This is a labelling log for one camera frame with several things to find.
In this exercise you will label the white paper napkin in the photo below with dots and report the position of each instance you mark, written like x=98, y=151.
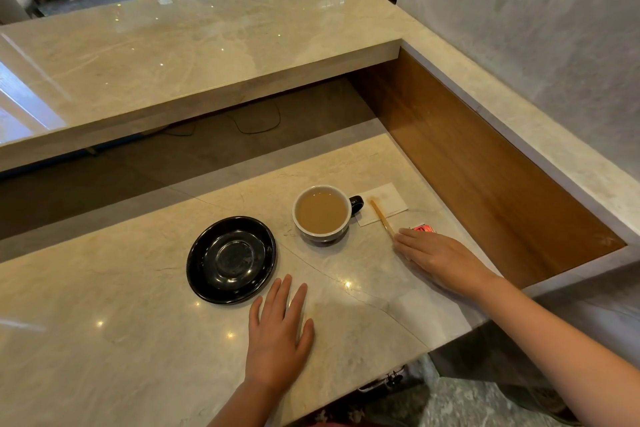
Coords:
x=387, y=201

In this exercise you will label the person's right hand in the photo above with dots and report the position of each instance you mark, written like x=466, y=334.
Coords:
x=442, y=261

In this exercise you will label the wooden stir stick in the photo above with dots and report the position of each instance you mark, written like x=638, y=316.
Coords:
x=382, y=218

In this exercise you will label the person's left forearm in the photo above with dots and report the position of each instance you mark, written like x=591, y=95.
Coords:
x=245, y=406

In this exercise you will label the black glossy saucer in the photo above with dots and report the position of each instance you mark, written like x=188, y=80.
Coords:
x=231, y=260

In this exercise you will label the red sachet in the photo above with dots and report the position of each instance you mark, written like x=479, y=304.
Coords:
x=423, y=229

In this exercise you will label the person's right fingers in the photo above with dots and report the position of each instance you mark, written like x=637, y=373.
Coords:
x=412, y=243

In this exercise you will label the black cup with milk coffee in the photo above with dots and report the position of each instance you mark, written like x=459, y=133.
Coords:
x=322, y=214

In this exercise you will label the floral patterned trousers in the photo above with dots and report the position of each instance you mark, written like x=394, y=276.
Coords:
x=345, y=417

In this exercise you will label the person's left middle finger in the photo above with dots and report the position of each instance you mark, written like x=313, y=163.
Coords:
x=284, y=297

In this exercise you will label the person's right forearm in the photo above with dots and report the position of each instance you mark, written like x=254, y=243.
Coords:
x=560, y=341

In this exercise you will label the person's left little finger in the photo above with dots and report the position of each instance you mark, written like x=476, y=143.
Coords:
x=255, y=312

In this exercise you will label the person's left hand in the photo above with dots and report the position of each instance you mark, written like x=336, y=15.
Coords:
x=276, y=341

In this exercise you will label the person's left thumb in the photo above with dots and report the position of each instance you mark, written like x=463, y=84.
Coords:
x=308, y=335

